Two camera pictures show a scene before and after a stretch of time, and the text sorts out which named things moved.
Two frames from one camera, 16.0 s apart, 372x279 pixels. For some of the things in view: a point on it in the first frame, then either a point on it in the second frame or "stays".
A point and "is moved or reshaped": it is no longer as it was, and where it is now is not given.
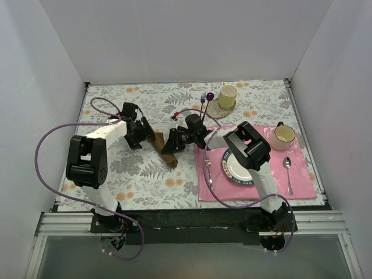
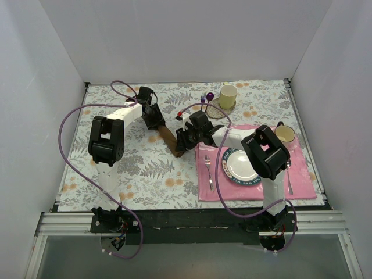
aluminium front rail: [325, 223] stays
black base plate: [163, 227] stays
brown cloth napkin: [158, 140] is moved or reshaped
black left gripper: [144, 132] -> [155, 120]
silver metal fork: [207, 162] stays
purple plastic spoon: [210, 96] stays
